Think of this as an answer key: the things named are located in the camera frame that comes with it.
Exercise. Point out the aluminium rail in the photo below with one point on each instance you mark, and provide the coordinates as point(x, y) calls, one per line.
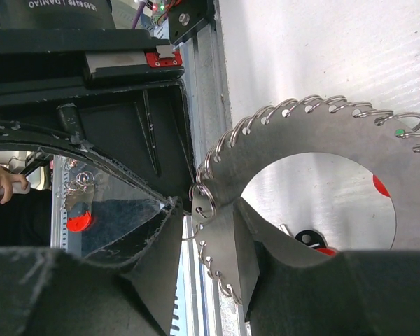
point(204, 310)

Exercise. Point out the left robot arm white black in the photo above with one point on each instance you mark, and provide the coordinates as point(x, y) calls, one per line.
point(64, 15)

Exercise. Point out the red outline key tag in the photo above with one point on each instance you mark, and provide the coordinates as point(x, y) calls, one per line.
point(327, 251)

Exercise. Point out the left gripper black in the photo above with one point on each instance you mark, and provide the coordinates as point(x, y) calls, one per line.
point(111, 98)

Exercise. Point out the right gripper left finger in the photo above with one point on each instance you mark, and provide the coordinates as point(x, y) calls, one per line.
point(46, 291)

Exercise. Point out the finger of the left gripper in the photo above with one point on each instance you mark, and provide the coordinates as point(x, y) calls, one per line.
point(156, 243)

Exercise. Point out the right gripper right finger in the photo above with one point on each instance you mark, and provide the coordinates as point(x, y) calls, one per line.
point(288, 288)

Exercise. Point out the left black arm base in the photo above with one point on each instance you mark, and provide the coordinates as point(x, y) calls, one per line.
point(187, 17)

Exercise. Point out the metal disc with keyrings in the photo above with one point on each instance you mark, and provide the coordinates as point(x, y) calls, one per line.
point(307, 164)

